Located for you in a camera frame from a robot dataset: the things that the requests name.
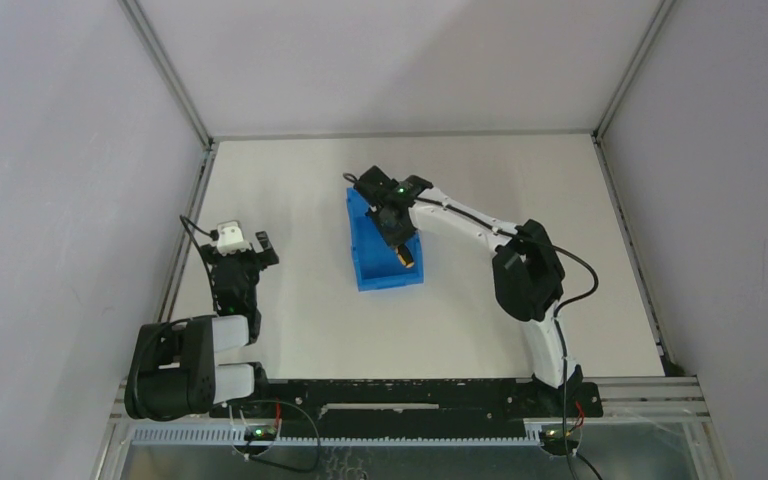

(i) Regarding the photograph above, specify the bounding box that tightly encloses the black yellow screwdriver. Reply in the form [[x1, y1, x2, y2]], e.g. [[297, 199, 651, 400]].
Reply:
[[393, 244, 415, 268]]

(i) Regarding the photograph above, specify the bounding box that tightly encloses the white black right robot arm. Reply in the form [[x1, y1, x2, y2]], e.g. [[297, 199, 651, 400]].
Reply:
[[342, 166, 583, 416]]

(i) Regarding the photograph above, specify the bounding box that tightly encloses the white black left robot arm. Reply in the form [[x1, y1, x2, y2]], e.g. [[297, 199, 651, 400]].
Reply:
[[124, 231, 279, 422]]

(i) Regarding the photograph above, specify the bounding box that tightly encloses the blue plastic bin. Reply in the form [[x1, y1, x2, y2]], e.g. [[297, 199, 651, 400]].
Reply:
[[346, 187, 425, 292]]

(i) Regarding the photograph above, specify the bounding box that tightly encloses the left controller board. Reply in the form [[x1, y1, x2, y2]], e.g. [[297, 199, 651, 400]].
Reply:
[[244, 426, 278, 443]]

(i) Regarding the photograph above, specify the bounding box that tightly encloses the controller board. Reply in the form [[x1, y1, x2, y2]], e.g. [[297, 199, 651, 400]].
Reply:
[[539, 428, 578, 444], [244, 426, 278, 443]]

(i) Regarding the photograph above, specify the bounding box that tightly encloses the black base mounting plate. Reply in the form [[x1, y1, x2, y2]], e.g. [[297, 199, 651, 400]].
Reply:
[[209, 378, 604, 440]]

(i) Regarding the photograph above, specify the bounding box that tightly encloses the right controller board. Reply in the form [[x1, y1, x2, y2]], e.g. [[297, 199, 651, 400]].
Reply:
[[539, 428, 578, 444]]

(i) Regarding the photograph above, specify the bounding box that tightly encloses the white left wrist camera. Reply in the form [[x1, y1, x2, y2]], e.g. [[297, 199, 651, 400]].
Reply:
[[216, 220, 251, 255]]

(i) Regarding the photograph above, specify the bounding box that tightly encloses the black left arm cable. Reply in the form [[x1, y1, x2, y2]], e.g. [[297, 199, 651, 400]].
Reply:
[[179, 214, 221, 313]]

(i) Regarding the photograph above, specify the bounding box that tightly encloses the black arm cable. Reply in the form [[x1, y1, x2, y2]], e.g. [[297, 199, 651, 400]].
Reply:
[[415, 195, 601, 399], [179, 214, 221, 313]]

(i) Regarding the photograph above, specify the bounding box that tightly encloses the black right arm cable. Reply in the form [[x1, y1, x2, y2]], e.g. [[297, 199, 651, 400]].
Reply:
[[415, 195, 601, 399]]

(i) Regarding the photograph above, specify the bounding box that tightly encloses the aluminium frame rail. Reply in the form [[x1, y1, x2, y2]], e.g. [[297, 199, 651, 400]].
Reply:
[[118, 0, 214, 150]]

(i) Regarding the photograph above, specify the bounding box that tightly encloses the white slotted cable duct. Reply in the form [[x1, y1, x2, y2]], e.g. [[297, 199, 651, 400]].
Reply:
[[130, 423, 544, 446]]

